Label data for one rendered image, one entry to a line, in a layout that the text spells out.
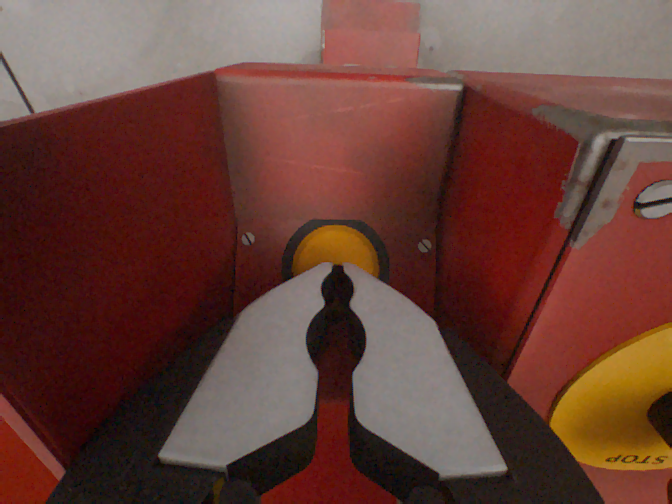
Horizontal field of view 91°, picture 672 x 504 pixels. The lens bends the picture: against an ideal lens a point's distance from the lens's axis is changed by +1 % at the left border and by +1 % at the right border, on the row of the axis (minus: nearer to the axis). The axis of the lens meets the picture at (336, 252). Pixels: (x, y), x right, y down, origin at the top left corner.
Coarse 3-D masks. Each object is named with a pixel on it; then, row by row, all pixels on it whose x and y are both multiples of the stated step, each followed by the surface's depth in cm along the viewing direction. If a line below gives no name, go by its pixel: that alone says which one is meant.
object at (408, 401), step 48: (384, 288) 11; (384, 336) 9; (432, 336) 9; (384, 384) 7; (432, 384) 8; (384, 432) 6; (432, 432) 6; (480, 432) 7; (384, 480) 7; (432, 480) 6
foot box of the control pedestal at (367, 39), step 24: (336, 0) 66; (360, 0) 66; (336, 24) 68; (360, 24) 68; (384, 24) 68; (408, 24) 68; (336, 48) 61; (360, 48) 61; (384, 48) 61; (408, 48) 61
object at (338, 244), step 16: (304, 240) 15; (320, 240) 14; (336, 240) 14; (352, 240) 14; (368, 240) 15; (304, 256) 14; (320, 256) 14; (336, 256) 14; (352, 256) 14; (368, 256) 14; (368, 272) 14; (336, 288) 14; (336, 304) 14
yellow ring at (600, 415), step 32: (608, 352) 8; (640, 352) 8; (576, 384) 9; (608, 384) 9; (640, 384) 9; (576, 416) 9; (608, 416) 9; (640, 416) 9; (576, 448) 10; (608, 448) 10; (640, 448) 10
